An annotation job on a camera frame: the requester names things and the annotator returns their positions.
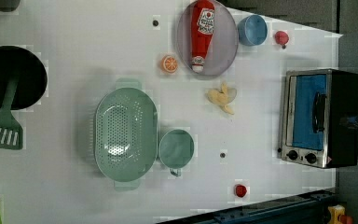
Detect grey round plate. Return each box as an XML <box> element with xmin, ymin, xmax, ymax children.
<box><xmin>175</xmin><ymin>0</ymin><xmax>239</xmax><ymax>78</ymax></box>

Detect red strawberry toy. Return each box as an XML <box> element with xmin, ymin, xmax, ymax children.
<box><xmin>274</xmin><ymin>31</ymin><xmax>290</xmax><ymax>49</ymax></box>
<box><xmin>234</xmin><ymin>184</ymin><xmax>247</xmax><ymax>198</ymax></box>

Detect peeled toy banana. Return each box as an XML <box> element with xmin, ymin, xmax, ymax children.
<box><xmin>207</xmin><ymin>82</ymin><xmax>237</xmax><ymax>115</ymax></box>

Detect yellow red toy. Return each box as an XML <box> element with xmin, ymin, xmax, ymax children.
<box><xmin>328</xmin><ymin>204</ymin><xmax>353</xmax><ymax>224</ymax></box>

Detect blue frame rail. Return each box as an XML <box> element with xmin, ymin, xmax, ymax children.
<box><xmin>159</xmin><ymin>190</ymin><xmax>337</xmax><ymax>224</ymax></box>

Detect red ketchup bottle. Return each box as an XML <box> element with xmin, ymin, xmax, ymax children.
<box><xmin>190</xmin><ymin>0</ymin><xmax>215</xmax><ymax>73</ymax></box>

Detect grey cup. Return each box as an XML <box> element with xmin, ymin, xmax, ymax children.
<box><xmin>0</xmin><ymin>0</ymin><xmax>21</xmax><ymax>12</ymax></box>

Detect red strawberry toy far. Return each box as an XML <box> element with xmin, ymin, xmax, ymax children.
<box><xmin>274</xmin><ymin>31</ymin><xmax>290</xmax><ymax>49</ymax></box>

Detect black pan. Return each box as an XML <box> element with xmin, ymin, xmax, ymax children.
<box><xmin>0</xmin><ymin>46</ymin><xmax>48</xmax><ymax>110</ymax></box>

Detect red strawberry toy near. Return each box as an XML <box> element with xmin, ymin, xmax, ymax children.
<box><xmin>234</xmin><ymin>184</ymin><xmax>247</xmax><ymax>198</ymax></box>

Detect green spatula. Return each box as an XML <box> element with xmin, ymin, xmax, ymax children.
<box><xmin>0</xmin><ymin>78</ymin><xmax>23</xmax><ymax>150</ymax></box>

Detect green colander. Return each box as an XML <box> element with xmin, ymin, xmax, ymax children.
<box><xmin>94</xmin><ymin>77</ymin><xmax>158</xmax><ymax>191</ymax></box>

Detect orange slice toy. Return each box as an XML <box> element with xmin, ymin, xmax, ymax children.
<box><xmin>160</xmin><ymin>55</ymin><xmax>178</xmax><ymax>74</ymax></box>

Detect green measuring cup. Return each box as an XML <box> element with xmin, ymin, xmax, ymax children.
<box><xmin>158</xmin><ymin>129</ymin><xmax>195</xmax><ymax>177</ymax></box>

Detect blue bowl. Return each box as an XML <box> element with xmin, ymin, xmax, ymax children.
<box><xmin>238</xmin><ymin>15</ymin><xmax>268</xmax><ymax>46</ymax></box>

